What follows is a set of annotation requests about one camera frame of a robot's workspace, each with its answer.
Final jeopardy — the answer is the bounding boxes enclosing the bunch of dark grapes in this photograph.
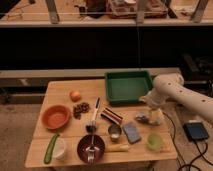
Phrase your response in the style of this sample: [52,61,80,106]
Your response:
[73,102,90,119]

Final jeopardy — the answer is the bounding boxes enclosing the blue sponge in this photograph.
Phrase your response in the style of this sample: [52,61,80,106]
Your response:
[122,122,141,144]

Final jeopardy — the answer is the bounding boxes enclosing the orange fruit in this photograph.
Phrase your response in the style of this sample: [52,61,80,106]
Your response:
[69,91,81,102]

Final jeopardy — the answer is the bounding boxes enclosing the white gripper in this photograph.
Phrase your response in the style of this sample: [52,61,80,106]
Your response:
[135,109,161,126]

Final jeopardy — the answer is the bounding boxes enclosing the silver fork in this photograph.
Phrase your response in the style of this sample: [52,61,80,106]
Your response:
[87,134,95,164]

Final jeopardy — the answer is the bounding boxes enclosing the green cucumber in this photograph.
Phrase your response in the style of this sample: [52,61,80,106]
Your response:
[43,134,60,164]

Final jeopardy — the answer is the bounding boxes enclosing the light green plastic cup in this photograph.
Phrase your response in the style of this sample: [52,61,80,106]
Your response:
[147,133,164,151]

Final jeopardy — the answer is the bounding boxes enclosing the green plastic tray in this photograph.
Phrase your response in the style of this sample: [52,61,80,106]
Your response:
[105,71,153,105]

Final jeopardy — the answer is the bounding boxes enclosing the white handled dish brush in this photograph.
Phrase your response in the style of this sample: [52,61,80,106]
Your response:
[86,98,100,133]

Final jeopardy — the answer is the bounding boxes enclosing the black box on floor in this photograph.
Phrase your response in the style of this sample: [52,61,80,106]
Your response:
[183,122,209,141]

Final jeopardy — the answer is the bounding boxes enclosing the wooden table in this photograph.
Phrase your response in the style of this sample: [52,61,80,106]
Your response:
[24,78,179,169]

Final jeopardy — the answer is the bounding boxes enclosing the red striped candy bar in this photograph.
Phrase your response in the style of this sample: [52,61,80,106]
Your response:
[101,108,123,125]

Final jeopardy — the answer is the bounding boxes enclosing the orange plastic bowl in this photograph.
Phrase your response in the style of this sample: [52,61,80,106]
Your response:
[41,105,71,130]

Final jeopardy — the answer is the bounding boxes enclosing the purple bowl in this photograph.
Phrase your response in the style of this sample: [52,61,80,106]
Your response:
[77,135,105,164]

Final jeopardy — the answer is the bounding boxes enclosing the yellow banana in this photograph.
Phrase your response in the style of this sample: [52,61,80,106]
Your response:
[105,144,130,152]

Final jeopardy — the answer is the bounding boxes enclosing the small metal cup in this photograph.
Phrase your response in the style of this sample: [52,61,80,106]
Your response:
[108,124,122,141]

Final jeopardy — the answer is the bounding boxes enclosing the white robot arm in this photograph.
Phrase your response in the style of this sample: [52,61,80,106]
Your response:
[138,73,213,125]

